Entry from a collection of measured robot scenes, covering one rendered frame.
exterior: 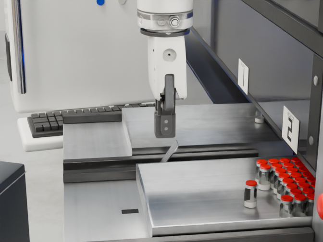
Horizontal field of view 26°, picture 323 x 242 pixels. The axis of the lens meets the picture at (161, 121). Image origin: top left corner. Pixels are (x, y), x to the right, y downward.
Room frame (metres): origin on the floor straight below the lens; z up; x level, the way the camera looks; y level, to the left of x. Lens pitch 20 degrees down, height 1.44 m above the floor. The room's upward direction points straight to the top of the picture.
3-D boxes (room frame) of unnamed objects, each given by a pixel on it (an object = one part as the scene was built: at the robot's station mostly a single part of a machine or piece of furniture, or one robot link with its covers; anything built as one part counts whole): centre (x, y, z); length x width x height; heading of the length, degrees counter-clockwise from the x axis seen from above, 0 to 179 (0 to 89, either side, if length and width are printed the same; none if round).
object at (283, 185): (1.15, -0.22, 0.91); 0.18 x 0.02 x 0.05; 8
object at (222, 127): (1.47, -0.09, 0.90); 0.34 x 0.26 x 0.04; 98
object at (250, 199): (1.13, -0.16, 0.90); 0.02 x 0.02 x 0.04
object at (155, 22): (1.04, -0.01, 1.24); 0.09 x 0.08 x 0.03; 8
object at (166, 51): (1.04, -0.01, 1.17); 0.10 x 0.07 x 0.11; 8
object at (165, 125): (1.03, -0.01, 1.08); 0.03 x 0.03 x 0.07; 8
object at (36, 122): (1.78, 0.16, 0.82); 0.40 x 0.14 x 0.02; 106
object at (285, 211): (1.07, -0.21, 0.91); 0.02 x 0.02 x 0.05
